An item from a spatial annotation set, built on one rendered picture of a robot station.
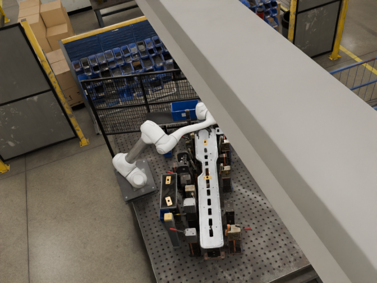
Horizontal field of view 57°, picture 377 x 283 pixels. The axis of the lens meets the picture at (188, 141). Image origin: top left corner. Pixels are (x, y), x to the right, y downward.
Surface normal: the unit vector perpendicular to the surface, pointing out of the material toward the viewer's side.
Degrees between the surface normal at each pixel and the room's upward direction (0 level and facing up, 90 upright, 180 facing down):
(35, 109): 90
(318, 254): 90
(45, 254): 0
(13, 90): 92
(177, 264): 0
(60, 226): 0
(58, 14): 90
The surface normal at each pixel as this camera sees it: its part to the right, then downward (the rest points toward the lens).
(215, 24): -0.13, -0.70
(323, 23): 0.29, 0.66
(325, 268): -0.93, 0.33
